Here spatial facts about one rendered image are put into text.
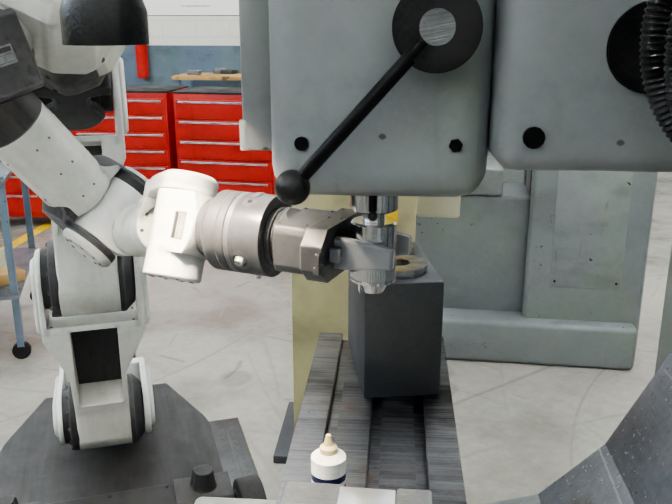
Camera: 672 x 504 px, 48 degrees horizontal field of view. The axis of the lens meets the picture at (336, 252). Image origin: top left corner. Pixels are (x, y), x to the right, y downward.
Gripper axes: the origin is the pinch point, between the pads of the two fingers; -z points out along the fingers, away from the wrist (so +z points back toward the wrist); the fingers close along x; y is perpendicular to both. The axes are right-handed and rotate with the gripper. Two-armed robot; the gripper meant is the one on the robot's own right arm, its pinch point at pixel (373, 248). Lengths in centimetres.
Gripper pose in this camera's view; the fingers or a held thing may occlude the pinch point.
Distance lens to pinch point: 77.5
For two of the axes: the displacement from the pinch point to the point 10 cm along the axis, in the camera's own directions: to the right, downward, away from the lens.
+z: -9.2, -1.2, 3.7
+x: 3.9, -2.7, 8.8
